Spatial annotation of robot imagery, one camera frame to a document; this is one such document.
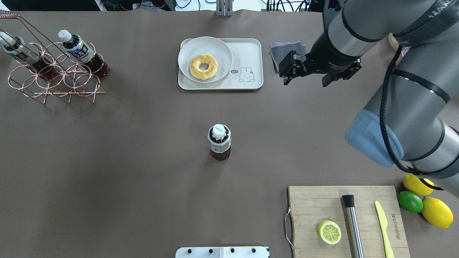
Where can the beige serving tray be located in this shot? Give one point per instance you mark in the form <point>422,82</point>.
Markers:
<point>240,64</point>

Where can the tea bottle far rack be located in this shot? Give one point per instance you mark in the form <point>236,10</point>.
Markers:
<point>83,54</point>

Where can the yellow lemon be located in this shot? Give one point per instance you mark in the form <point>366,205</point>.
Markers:
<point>437,212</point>
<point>415,185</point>

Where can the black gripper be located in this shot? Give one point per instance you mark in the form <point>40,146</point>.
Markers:
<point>322,51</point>

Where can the tea bottle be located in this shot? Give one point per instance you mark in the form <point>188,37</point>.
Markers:
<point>219,139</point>
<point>16,48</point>

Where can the white camera pole base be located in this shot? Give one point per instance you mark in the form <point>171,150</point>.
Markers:
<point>223,252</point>

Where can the yellow lemon right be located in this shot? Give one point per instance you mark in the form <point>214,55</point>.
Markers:
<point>437,212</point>

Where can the white plate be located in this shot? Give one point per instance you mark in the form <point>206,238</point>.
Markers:
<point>205,45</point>

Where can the yellow lemon left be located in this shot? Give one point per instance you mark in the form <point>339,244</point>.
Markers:
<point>415,185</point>

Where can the copper wire bottle rack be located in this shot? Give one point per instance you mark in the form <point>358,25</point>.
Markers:
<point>66,69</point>

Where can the grey folded cloth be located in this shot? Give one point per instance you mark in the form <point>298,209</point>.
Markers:
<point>279,50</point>

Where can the yellow plastic knife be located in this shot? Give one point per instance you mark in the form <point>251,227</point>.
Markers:
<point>383,225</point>

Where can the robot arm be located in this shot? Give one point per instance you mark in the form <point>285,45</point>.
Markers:
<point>400,124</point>

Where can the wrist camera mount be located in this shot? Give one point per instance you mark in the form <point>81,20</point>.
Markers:
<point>342,73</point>

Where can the green lime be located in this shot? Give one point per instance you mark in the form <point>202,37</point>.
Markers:
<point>410,201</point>

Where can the wooden cutting board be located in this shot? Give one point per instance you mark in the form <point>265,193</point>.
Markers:
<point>311,205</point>

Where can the half lemon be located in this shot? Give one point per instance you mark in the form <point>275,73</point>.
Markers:
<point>329,232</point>

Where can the yellow donut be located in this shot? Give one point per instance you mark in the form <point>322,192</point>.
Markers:
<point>203,66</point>

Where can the aluminium frame post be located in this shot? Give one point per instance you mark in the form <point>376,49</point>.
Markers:
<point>224,8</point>

